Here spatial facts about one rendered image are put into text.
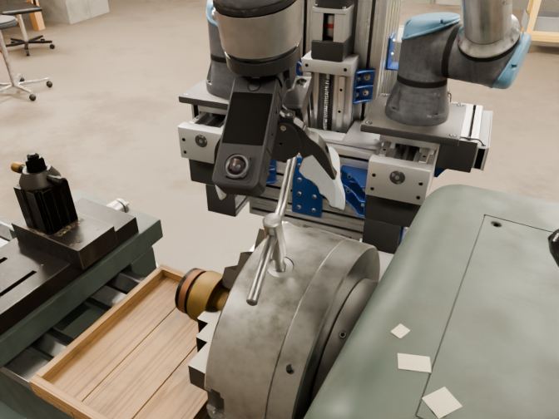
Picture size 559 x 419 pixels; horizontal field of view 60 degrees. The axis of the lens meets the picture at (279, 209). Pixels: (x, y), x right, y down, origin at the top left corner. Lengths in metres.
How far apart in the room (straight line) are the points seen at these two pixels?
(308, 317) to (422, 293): 0.13
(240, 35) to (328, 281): 0.30
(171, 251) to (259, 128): 2.24
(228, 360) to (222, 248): 2.05
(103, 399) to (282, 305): 0.47
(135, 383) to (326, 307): 0.48
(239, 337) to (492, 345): 0.28
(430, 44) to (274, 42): 0.73
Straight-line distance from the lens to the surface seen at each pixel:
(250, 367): 0.60
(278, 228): 0.55
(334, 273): 0.60
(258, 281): 0.52
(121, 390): 0.96
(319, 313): 0.58
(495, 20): 1.02
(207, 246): 2.67
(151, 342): 1.02
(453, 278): 0.60
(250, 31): 0.44
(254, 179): 0.43
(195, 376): 0.69
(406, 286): 0.58
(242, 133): 0.45
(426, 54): 1.15
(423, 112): 1.18
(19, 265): 1.15
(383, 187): 1.13
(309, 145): 0.50
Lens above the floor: 1.63
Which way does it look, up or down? 34 degrees down
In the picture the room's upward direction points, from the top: straight up
